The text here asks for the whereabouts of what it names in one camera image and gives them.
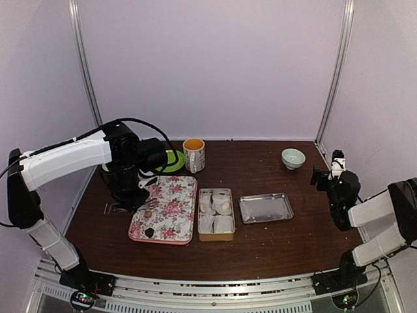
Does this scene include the aluminium front rail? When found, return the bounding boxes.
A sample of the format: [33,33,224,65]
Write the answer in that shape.
[27,257,405,313]

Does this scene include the floral rectangular tray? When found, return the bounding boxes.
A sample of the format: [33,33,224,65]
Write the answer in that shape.
[128,176,197,245]

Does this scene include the white swirl chocolate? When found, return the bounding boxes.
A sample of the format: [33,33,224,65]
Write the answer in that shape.
[200,203,210,213]

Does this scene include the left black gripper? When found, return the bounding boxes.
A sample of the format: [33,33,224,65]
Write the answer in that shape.
[106,161,149,215]

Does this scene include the tan chocolate tin box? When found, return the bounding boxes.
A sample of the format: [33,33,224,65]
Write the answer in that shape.
[197,188,236,242]

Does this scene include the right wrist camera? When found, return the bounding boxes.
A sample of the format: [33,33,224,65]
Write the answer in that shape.
[330,149,346,179]

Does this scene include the dark chocolate piece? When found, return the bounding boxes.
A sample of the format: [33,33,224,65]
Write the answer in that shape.
[145,228,154,238]

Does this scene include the tan tin lid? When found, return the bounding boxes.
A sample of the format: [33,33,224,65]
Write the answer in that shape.
[238,193,294,224]

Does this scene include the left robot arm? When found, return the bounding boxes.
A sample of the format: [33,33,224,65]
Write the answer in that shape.
[3,122,157,290]

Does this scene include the floral mug orange inside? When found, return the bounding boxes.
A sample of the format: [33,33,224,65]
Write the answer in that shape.
[182,138,206,174]

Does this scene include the aluminium corner post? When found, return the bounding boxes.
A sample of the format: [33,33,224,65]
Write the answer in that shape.
[68,0,103,127]
[315,0,355,146]

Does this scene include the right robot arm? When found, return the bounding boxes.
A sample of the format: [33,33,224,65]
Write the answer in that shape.
[310,167,416,288]

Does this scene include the white heart chocolate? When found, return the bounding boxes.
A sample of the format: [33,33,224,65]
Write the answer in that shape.
[222,202,230,211]

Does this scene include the left aluminium corner post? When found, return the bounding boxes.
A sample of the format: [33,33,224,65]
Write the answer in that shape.
[68,0,103,127]

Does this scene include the right aluminium corner post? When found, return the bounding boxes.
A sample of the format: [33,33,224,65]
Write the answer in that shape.
[315,0,355,146]

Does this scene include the pale celadon small bowl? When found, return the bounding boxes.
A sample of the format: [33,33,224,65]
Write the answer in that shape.
[281,148,306,170]

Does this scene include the green plastic plate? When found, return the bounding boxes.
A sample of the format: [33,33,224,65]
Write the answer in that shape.
[163,149,185,173]

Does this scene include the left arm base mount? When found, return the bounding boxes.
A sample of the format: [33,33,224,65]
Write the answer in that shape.
[59,263,116,312]

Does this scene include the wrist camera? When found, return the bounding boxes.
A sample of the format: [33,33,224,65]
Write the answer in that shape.
[330,149,346,179]
[137,138,167,172]

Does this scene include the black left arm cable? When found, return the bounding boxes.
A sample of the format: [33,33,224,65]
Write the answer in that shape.
[0,117,179,229]

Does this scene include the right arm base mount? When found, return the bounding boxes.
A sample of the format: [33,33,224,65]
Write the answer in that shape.
[311,250,367,310]

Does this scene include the metal tongs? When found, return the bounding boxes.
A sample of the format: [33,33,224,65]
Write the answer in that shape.
[103,198,157,215]

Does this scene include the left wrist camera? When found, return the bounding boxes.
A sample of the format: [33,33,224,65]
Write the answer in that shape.
[137,138,167,172]

